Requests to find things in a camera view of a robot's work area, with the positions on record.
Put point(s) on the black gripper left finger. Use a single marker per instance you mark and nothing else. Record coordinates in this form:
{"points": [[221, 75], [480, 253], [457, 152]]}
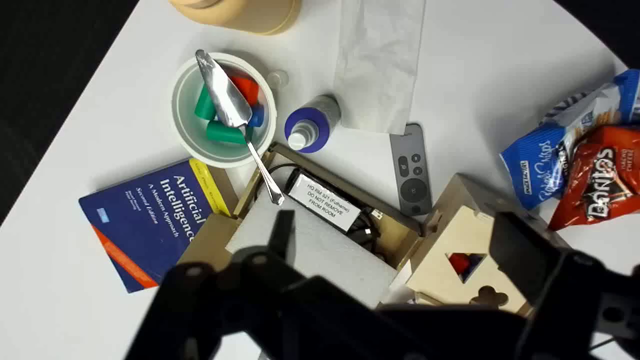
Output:
{"points": [[280, 232]]}

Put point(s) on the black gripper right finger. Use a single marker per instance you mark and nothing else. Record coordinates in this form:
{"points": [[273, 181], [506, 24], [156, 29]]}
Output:
{"points": [[522, 261]]}

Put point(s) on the grey remote control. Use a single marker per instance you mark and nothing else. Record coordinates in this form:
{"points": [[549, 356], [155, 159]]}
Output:
{"points": [[413, 172]]}

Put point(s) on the black device with white label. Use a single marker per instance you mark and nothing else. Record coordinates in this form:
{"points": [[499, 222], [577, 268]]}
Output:
{"points": [[324, 201]]}

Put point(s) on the open brown cardboard box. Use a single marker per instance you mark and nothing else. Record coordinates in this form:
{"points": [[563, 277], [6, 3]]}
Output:
{"points": [[209, 240]]}

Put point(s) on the wooden shape sorter box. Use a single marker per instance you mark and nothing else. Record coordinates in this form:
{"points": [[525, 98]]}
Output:
{"points": [[453, 230]]}

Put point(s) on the blue chips bag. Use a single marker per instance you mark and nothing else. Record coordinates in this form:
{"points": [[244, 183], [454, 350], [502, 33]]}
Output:
{"points": [[540, 162]]}

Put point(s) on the red Doritos chips bag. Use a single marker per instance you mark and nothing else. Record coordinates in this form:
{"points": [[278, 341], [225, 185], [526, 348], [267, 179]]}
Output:
{"points": [[601, 181]]}

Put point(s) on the green toy block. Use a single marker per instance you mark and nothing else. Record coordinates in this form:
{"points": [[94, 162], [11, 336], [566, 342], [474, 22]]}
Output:
{"points": [[204, 105], [225, 134]]}

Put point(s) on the blue toy block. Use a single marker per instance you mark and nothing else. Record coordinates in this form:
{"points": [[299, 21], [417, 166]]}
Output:
{"points": [[257, 116]]}

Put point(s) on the blue Artificial Intelligence book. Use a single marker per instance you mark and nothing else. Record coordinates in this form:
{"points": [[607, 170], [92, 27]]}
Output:
{"points": [[146, 226]]}

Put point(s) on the white round bowl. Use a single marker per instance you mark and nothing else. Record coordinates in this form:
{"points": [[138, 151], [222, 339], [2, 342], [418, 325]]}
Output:
{"points": [[190, 132]]}

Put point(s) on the red toy block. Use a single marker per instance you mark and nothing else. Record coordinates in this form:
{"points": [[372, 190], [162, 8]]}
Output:
{"points": [[249, 89]]}

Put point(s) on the silver metal scoop spoon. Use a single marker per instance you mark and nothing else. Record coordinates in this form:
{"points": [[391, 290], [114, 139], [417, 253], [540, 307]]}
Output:
{"points": [[225, 92]]}

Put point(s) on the small clear bottle cap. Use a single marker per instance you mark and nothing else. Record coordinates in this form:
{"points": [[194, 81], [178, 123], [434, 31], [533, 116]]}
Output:
{"points": [[280, 76]]}

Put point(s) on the tan insulated water bottle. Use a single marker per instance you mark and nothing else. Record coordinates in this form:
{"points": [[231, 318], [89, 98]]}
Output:
{"points": [[240, 12]]}

